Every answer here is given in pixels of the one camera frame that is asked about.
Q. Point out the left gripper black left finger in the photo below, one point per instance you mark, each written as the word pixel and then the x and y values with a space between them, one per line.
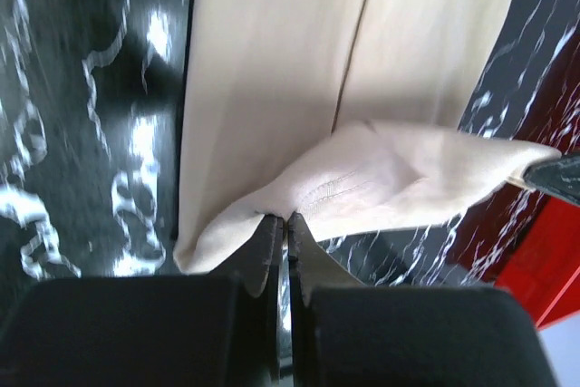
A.
pixel 218 329

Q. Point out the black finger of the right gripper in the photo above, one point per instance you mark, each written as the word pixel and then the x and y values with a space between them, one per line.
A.
pixel 559 178

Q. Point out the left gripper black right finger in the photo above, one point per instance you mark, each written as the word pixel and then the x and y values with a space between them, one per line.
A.
pixel 346 333

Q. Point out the beige t-shirt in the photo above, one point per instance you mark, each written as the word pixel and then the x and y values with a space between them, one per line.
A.
pixel 345 111

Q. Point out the red plastic bin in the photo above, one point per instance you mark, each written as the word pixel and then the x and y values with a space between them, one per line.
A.
pixel 527 242

